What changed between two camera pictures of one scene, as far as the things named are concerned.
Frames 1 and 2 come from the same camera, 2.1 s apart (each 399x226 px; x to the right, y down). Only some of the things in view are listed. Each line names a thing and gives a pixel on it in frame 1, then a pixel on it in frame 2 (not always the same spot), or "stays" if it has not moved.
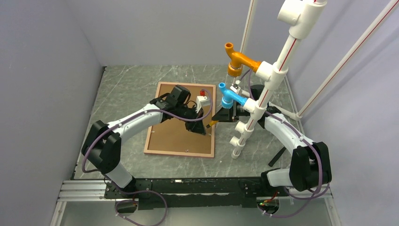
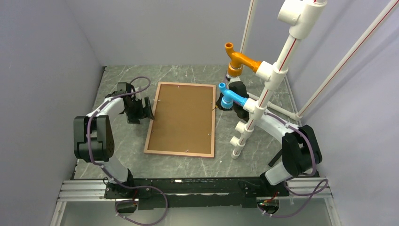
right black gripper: x=225 y=115 -> x=218 y=103
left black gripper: x=196 y=127 -> x=144 y=112
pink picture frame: x=171 y=137 stays
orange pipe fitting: x=238 y=60 stays
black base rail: x=163 y=193 stays
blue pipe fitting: x=227 y=100 stays
